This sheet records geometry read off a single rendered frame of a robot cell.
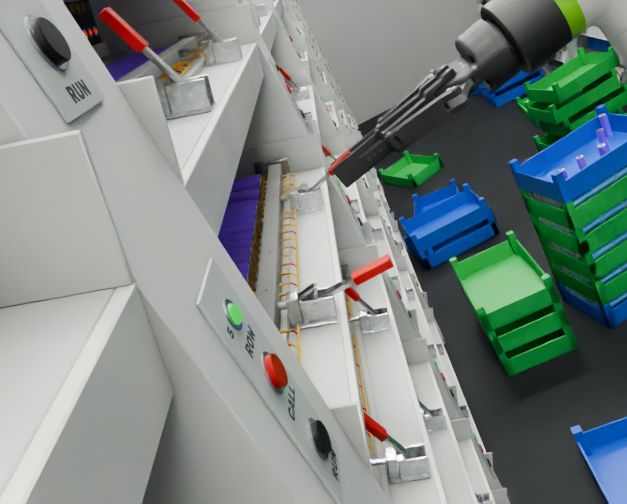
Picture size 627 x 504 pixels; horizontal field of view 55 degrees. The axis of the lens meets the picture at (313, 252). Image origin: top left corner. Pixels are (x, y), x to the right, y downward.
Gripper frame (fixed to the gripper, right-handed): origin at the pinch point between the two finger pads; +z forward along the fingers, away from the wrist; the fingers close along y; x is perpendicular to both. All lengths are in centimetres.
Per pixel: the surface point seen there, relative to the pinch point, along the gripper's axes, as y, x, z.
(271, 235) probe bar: -12.5, 3.2, 11.1
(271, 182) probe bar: 5.4, 3.6, 11.6
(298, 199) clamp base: 0.0, 0.9, 9.2
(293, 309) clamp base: -27.5, 1.5, 9.5
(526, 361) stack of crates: 61, -91, 7
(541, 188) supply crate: 70, -56, -22
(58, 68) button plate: -50, 24, 1
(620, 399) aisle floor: 39, -96, -6
